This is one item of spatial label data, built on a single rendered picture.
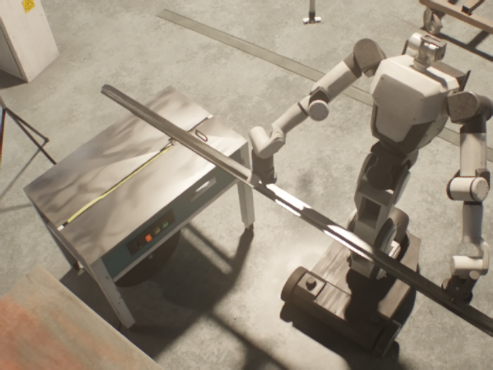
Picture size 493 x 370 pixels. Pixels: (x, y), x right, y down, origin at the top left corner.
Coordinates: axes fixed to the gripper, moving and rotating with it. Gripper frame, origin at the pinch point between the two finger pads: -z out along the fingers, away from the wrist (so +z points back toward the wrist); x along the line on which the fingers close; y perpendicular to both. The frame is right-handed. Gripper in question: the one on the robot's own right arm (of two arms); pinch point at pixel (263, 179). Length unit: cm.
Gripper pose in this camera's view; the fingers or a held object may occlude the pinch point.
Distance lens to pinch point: 241.2
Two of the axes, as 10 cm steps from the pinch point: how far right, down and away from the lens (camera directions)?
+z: -0.4, -6.1, -7.9
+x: 7.8, 4.8, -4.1
